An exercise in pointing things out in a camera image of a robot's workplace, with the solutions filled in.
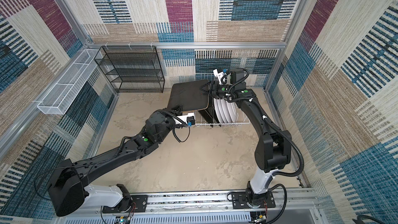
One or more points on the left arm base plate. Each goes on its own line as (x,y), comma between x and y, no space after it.
(135,203)

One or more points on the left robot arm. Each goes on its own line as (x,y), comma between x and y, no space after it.
(70,186)

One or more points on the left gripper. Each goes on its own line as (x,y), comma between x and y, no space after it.
(175,114)

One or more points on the floral square plate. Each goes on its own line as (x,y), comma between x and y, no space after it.
(205,114)

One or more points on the white round plate two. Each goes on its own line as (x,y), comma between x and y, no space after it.
(225,110)

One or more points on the white round plate one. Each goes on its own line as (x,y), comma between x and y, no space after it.
(218,113)

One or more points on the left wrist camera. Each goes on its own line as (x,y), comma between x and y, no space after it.
(188,119)

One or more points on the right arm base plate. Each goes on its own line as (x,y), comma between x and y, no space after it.
(243,200)

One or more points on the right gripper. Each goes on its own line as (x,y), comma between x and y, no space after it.
(213,87)

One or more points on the aluminium mounting rail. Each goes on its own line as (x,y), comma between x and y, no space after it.
(300,206)

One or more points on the white wire dish rack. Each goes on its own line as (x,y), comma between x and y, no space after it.
(228,93)

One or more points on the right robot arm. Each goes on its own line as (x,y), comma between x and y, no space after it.
(274,147)

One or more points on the white mesh wall basket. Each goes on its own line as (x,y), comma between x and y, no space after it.
(61,96)

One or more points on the black square plate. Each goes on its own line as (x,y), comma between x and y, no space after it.
(190,95)
(211,113)

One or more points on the black wire shelf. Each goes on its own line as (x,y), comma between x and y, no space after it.
(131,68)

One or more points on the white round plate three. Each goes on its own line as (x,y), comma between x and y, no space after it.
(232,111)

